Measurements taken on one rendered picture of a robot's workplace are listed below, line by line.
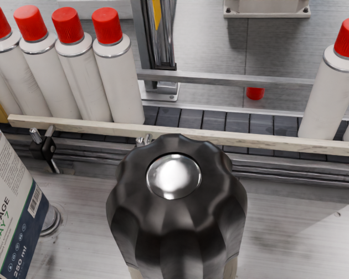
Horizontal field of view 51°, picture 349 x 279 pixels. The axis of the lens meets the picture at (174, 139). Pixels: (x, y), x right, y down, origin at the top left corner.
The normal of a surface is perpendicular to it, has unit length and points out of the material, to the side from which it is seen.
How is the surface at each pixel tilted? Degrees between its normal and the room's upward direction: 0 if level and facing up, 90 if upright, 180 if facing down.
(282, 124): 0
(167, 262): 81
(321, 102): 90
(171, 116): 0
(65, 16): 2
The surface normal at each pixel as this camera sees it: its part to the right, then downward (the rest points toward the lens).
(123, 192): -0.34, -0.51
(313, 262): -0.06, -0.61
